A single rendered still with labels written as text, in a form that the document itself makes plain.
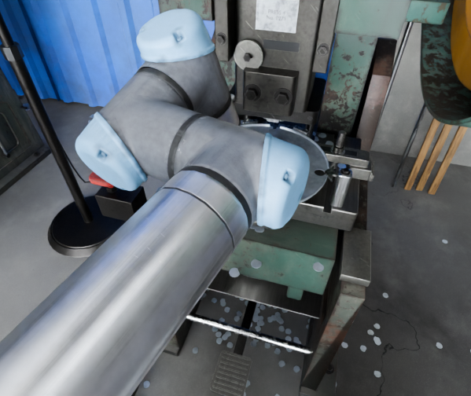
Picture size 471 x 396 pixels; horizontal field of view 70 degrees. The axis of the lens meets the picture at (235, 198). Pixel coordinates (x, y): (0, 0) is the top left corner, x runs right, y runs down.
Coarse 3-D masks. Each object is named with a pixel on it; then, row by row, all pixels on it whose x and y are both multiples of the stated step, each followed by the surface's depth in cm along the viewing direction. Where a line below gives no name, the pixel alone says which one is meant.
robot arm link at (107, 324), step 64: (192, 128) 29; (192, 192) 23; (256, 192) 26; (128, 256) 20; (192, 256) 21; (64, 320) 17; (128, 320) 18; (0, 384) 15; (64, 384) 16; (128, 384) 18
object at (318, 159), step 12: (264, 132) 82; (288, 132) 82; (300, 144) 79; (312, 144) 79; (312, 156) 75; (324, 156) 75; (312, 168) 72; (324, 168) 72; (312, 180) 70; (324, 180) 70; (312, 192) 67
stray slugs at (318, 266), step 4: (320, 136) 94; (324, 136) 94; (316, 140) 93; (328, 144) 91; (332, 144) 91; (340, 164) 85; (344, 164) 85; (252, 228) 78; (256, 228) 78; (260, 228) 78; (260, 232) 77; (252, 260) 72; (256, 260) 72; (252, 264) 71; (256, 264) 71; (260, 264) 71; (316, 264) 71; (320, 264) 71; (232, 268) 70; (236, 268) 70; (316, 268) 70; (320, 268) 70; (232, 272) 69; (236, 272) 69; (232, 276) 69; (236, 276) 69
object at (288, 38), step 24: (240, 0) 57; (264, 0) 56; (288, 0) 55; (312, 0) 54; (240, 24) 60; (264, 24) 58; (288, 24) 57; (312, 24) 56; (240, 48) 61; (264, 48) 61; (288, 48) 60; (312, 48) 59; (240, 72) 66; (264, 72) 62; (288, 72) 62; (312, 72) 62; (240, 96) 69; (264, 96) 64; (288, 96) 63
